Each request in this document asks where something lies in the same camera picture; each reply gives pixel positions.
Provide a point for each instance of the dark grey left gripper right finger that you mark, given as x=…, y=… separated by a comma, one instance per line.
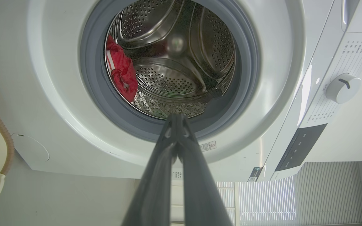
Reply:
x=200, y=194

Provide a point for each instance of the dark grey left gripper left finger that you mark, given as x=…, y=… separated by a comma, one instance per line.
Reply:
x=156, y=188

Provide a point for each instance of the red cloth garment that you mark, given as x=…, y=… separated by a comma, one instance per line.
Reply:
x=122, y=70

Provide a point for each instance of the stainless steel washing machine drum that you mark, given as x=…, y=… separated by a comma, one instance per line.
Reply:
x=168, y=78

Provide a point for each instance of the black washer display panel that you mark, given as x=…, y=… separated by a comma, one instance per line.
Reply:
x=300, y=147

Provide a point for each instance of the small triangle warning sticker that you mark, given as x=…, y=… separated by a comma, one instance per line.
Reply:
x=208, y=146

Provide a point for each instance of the small dark label sticker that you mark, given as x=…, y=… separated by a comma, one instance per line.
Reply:
x=255, y=174

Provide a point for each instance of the grey rubber door gasket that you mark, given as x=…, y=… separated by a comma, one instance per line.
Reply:
x=95, y=94

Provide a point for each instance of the round white filter cover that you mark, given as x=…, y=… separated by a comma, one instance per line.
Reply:
x=31, y=149

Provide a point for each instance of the white front-load washing machine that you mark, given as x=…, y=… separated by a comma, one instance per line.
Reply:
x=58, y=94

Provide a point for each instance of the white round program knob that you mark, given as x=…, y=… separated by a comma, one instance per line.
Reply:
x=341, y=89

